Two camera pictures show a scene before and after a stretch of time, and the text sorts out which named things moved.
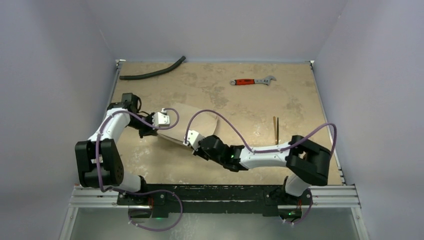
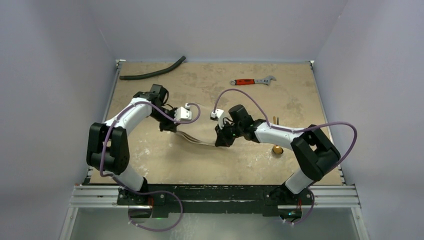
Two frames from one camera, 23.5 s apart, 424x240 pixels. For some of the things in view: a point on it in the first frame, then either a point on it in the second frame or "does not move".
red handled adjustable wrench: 247,81 does not move
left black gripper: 149,131 → 172,126
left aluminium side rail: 118,63 does not move
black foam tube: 140,76 does not move
